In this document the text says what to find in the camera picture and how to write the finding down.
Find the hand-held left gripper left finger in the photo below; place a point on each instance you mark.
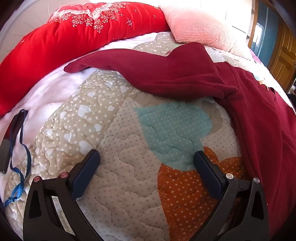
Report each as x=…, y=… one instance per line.
x=85, y=172

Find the wooden door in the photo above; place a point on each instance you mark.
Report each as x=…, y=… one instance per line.
x=284, y=58

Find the black flat device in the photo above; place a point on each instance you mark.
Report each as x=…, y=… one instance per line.
x=4, y=157

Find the white fleece blanket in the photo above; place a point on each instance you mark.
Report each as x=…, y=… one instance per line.
x=53, y=85

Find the pink ribbed pillow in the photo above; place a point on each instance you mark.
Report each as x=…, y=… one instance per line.
x=196, y=25

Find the grey padded headboard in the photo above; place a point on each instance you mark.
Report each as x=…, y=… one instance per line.
x=23, y=27

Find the red floral quilt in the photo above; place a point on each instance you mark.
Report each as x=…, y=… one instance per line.
x=57, y=46

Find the dark red garment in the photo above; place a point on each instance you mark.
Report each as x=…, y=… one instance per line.
x=185, y=69

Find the patchwork quilted bedspread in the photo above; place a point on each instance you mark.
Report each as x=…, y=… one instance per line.
x=129, y=162

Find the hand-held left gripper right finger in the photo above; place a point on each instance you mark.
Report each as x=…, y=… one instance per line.
x=208, y=176

